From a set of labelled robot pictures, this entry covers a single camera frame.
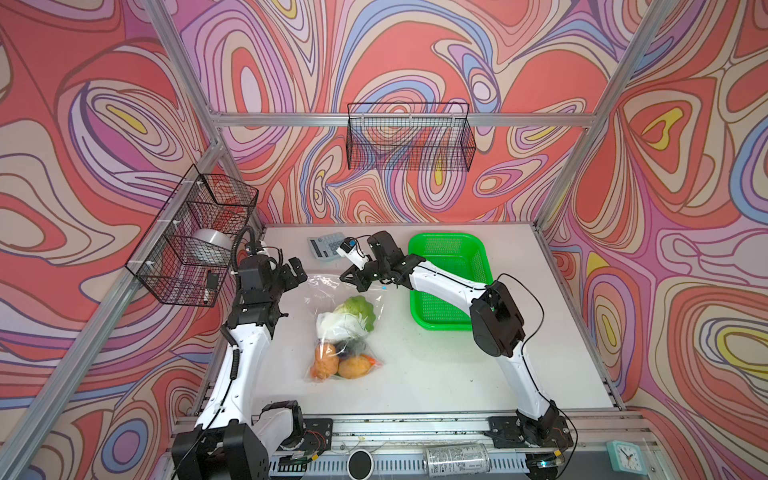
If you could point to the light blue calculator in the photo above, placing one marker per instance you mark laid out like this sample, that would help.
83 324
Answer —
324 248

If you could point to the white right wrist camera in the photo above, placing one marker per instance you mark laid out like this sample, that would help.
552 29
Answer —
350 249

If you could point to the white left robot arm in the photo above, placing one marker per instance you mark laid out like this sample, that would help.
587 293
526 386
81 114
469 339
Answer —
226 443

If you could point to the black round speaker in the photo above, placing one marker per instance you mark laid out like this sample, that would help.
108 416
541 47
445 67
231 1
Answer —
360 465

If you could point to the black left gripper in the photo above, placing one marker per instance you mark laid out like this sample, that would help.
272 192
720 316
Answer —
287 279

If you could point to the green plastic basket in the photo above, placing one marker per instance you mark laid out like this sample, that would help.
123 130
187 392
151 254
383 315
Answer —
458 253

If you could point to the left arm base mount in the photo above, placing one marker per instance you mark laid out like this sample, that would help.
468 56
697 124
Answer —
316 439

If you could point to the toy potato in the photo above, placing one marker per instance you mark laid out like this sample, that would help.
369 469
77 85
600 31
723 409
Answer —
356 367

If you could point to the teal small clock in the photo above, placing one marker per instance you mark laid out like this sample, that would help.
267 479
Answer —
626 457

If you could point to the silver drink can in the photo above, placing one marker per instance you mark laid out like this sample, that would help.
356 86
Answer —
458 459

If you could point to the black wire basket left wall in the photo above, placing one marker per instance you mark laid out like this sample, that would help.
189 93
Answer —
185 256

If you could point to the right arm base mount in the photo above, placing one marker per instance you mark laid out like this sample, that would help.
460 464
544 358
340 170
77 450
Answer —
520 432

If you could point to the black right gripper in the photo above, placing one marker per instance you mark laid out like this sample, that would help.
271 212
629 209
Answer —
356 278

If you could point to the white roll in basket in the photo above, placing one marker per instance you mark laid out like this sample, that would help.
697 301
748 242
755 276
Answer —
211 247

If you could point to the clear zip top bag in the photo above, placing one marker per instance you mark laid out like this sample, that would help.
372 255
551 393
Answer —
325 292

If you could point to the black wire basket wall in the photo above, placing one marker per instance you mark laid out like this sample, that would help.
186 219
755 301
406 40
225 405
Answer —
185 256
410 136

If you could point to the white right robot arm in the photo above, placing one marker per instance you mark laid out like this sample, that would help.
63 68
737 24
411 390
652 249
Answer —
497 324

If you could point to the toy napa cabbage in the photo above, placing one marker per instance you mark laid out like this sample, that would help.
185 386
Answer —
352 319

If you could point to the black wire basket back wall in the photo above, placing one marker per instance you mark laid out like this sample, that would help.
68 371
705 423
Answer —
410 136

